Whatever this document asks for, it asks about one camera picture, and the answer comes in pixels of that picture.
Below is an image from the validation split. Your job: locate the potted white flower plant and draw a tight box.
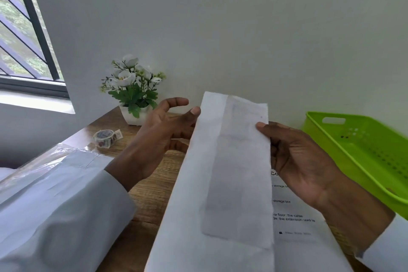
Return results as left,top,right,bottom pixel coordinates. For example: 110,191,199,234
99,54,167,126

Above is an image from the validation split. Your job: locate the person's right forearm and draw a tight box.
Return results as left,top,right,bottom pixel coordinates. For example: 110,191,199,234
317,174,408,272

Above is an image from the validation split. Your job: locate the white paper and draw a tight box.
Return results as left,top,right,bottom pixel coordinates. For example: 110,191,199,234
200,93,275,249

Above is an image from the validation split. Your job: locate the green plastic basket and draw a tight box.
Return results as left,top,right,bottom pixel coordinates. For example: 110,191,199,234
301,111,408,221

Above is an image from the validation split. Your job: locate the person's left forearm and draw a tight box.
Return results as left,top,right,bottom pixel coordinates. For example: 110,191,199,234
0,166,138,272

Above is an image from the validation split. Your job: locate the patterned tape roll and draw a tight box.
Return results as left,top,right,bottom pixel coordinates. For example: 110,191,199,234
93,128,123,149

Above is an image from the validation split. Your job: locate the black framed window with grille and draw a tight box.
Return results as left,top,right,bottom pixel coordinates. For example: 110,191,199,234
0,0,70,99

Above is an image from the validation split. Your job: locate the person's right hand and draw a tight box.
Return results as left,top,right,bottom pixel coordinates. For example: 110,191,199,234
256,121,343,215

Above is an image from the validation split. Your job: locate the person's left hand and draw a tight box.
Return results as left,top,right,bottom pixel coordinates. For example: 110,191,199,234
105,97,202,193

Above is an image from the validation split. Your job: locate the long white envelope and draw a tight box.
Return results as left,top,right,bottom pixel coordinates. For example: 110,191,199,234
144,91,275,272

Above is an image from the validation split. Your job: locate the plastic-wrapped white envelope pack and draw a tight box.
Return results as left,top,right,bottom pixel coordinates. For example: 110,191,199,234
0,142,115,215

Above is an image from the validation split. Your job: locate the white window sill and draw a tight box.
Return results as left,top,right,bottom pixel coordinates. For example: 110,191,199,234
0,90,76,115

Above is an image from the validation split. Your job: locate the stack of printed papers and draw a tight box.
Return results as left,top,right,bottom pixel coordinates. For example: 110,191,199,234
270,168,354,272

